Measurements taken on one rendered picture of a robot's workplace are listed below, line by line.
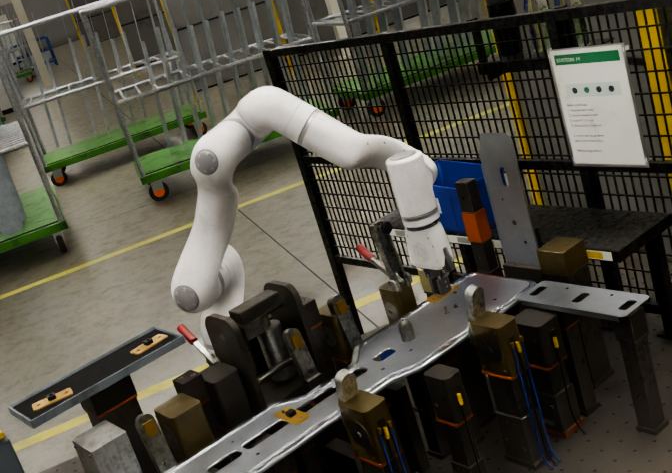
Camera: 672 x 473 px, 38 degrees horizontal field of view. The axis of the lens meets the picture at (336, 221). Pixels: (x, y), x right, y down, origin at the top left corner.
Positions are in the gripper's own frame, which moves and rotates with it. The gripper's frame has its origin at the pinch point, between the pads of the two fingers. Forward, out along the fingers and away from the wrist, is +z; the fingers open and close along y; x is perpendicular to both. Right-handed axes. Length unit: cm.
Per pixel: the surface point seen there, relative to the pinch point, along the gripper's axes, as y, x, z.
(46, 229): -594, 110, 81
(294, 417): 1.2, -47.1, 6.8
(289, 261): -337, 163, 108
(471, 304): 17.3, -7.5, -1.2
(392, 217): -60, 39, 4
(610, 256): 22.4, 32.2, 5.9
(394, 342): -2.3, -15.4, 7.3
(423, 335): 2.3, -10.5, 7.3
